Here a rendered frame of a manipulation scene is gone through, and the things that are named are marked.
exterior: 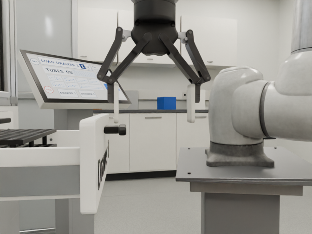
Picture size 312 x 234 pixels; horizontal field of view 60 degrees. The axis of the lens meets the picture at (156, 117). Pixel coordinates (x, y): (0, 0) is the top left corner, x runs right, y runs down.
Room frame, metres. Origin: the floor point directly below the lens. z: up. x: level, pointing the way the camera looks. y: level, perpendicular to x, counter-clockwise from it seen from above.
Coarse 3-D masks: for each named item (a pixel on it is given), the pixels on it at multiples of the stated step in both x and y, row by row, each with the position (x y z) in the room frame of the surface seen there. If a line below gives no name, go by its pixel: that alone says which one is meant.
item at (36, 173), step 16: (64, 144) 0.55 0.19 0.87; (0, 160) 0.31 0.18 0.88; (16, 160) 0.31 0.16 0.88; (32, 160) 0.32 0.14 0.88; (48, 160) 0.32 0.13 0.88; (64, 160) 0.32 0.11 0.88; (0, 176) 0.31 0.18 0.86; (16, 176) 0.31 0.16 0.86; (32, 176) 0.31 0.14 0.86; (48, 176) 0.31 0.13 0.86; (64, 176) 0.32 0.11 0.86; (0, 192) 0.31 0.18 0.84; (16, 192) 0.31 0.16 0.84; (32, 192) 0.31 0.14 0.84; (48, 192) 0.31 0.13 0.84; (64, 192) 0.32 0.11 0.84
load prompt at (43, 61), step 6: (42, 60) 1.26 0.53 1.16; (48, 60) 1.29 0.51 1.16; (54, 60) 1.32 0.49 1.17; (60, 60) 1.35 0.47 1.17; (60, 66) 1.32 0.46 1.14; (66, 66) 1.35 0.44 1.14; (72, 66) 1.38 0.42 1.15; (78, 66) 1.41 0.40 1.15; (84, 66) 1.45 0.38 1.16; (90, 66) 1.48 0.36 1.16
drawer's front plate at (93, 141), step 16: (80, 128) 0.30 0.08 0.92; (96, 128) 0.32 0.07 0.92; (80, 144) 0.30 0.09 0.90; (96, 144) 0.32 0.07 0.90; (80, 160) 0.30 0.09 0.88; (96, 160) 0.31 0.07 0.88; (80, 176) 0.30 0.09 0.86; (96, 176) 0.31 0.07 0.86; (80, 192) 0.30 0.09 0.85; (96, 192) 0.31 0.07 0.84; (80, 208) 0.30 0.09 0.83; (96, 208) 0.31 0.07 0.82
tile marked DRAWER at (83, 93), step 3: (78, 90) 1.28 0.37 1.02; (81, 90) 1.29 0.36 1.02; (84, 90) 1.31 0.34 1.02; (81, 93) 1.28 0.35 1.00; (84, 93) 1.29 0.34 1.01; (87, 93) 1.31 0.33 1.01; (90, 93) 1.32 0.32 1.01; (93, 93) 1.34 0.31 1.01; (81, 96) 1.26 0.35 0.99; (84, 96) 1.28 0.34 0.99; (87, 96) 1.29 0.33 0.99; (90, 96) 1.31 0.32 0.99; (93, 96) 1.32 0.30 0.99; (96, 96) 1.34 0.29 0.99
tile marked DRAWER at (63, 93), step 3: (60, 90) 1.20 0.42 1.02; (63, 90) 1.21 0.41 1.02; (66, 90) 1.23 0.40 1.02; (69, 90) 1.24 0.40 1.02; (72, 90) 1.25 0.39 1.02; (60, 93) 1.19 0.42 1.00; (63, 93) 1.20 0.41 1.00; (66, 93) 1.21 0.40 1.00; (69, 93) 1.22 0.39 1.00; (72, 93) 1.24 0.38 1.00; (75, 93) 1.25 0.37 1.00; (63, 96) 1.18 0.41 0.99; (66, 96) 1.20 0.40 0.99; (69, 96) 1.21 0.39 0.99; (72, 96) 1.22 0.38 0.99; (75, 96) 1.24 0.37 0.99
